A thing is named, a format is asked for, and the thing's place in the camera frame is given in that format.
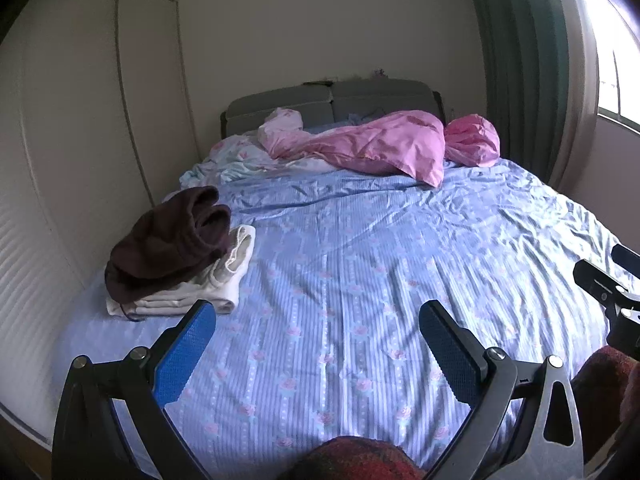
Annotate pink duvet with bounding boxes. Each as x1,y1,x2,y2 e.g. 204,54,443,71
260,108,446,188

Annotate window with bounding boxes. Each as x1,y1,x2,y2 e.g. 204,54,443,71
570,0,640,133

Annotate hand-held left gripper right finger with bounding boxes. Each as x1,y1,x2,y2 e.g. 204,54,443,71
419,300,586,480

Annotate white wardrobe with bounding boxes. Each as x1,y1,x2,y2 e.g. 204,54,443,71
0,0,221,441

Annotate maroon pants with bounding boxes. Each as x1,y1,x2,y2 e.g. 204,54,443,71
104,186,233,321

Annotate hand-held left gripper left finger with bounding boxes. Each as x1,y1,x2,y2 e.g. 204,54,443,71
50,299,217,480

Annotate crumpled pink pillow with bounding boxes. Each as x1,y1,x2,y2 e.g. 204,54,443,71
444,114,501,168

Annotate person's red plaid clothing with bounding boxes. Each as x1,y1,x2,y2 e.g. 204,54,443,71
300,435,426,480

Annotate blue floral bed sheet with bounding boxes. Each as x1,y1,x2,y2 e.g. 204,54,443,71
55,157,640,480

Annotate light floral blanket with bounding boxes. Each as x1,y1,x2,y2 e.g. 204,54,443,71
179,135,331,186

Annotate grey-green curtain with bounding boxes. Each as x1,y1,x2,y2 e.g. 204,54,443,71
460,0,601,191

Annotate person's right forearm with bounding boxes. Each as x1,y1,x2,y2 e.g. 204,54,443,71
570,346,640,466

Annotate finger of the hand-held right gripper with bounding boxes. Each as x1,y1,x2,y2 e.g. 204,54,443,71
573,259,640,313
611,244,640,275

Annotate folded white clothes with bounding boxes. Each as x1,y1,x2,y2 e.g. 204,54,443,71
105,225,257,318

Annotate grey padded headboard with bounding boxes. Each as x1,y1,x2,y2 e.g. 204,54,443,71
221,78,446,138

